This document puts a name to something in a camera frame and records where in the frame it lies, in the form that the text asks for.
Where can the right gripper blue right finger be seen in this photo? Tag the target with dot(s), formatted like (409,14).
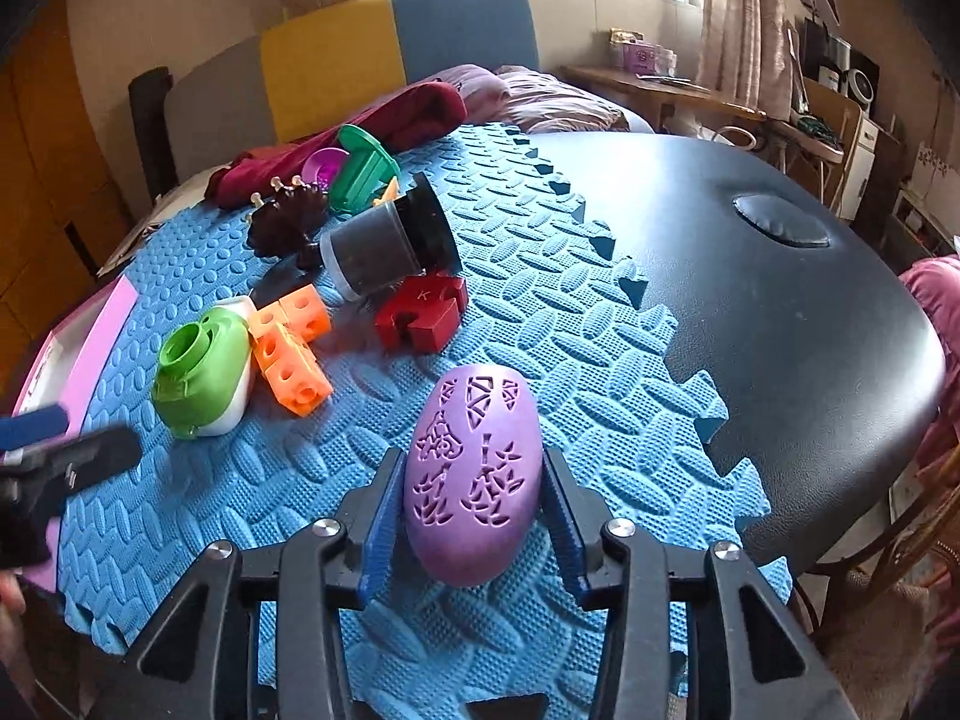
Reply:
(560,499)

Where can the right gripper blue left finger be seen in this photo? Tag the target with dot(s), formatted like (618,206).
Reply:
(377,524)

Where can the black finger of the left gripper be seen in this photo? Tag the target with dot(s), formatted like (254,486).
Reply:
(81,463)

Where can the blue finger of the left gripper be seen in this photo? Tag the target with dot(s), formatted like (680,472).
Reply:
(32,427)

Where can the green and white toy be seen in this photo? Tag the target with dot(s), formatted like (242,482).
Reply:
(205,372)

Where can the orange linked cube blocks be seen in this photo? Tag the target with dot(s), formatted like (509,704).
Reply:
(281,333)

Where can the red puzzle piece block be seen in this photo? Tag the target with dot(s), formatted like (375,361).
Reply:
(423,314)

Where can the green flanged plastic spool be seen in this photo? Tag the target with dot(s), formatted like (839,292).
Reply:
(367,171)

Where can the magenta plastic spool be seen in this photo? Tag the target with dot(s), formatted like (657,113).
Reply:
(323,166)

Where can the pink rimmed white tray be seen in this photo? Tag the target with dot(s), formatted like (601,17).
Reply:
(66,372)

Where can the blue foam puzzle mat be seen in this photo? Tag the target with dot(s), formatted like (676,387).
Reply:
(543,301)

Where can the black and clear jar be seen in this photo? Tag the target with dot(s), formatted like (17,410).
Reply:
(380,247)

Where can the dark brown spiky toy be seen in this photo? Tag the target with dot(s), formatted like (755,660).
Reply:
(284,225)

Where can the small orange plastic piece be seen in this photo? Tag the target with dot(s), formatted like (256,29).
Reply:
(389,194)

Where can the pink bedding pillow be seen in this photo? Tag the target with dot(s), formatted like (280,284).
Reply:
(532,101)

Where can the dark red folded cloth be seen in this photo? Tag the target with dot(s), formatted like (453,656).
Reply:
(415,115)

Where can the wooden side desk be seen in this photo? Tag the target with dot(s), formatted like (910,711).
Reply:
(659,102)

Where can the pink storage box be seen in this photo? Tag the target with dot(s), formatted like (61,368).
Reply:
(640,58)

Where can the grey yellow blue headboard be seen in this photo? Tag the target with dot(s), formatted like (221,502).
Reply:
(310,73)

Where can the pink window curtain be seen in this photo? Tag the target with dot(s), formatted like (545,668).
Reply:
(744,54)

